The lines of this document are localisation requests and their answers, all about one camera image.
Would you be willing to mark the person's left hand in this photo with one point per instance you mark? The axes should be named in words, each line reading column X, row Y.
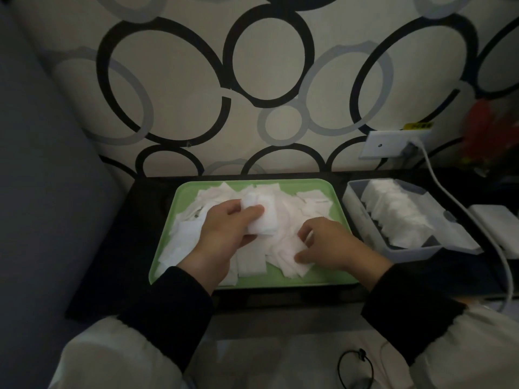
column 219, row 243

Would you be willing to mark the person's right hand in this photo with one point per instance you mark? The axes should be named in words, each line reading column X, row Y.
column 340, row 247

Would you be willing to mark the green plastic tray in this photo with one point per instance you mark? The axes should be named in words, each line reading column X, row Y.
column 336, row 275

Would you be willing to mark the clear plastic box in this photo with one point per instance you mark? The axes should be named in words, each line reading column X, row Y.
column 357, row 214

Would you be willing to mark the pile of white cotton pads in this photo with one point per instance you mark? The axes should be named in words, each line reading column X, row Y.
column 182, row 243

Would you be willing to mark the stack of cotton pads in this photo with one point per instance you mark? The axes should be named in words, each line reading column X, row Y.
column 267, row 216

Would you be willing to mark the person's left forearm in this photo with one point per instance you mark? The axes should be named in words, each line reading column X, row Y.
column 162, row 324

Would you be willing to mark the person's right forearm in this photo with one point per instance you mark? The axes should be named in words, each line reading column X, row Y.
column 425, row 320

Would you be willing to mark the yellow warning sticker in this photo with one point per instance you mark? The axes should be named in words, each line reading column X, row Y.
column 418, row 126

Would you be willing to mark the white power bank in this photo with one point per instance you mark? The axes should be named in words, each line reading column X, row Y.
column 498, row 226

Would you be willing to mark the red decoration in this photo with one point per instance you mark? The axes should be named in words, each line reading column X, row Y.
column 484, row 133

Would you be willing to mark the grey upholstered sofa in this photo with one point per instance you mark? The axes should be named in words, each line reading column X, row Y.
column 40, row 198

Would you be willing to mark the white wall socket plate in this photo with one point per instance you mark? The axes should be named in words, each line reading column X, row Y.
column 379, row 145

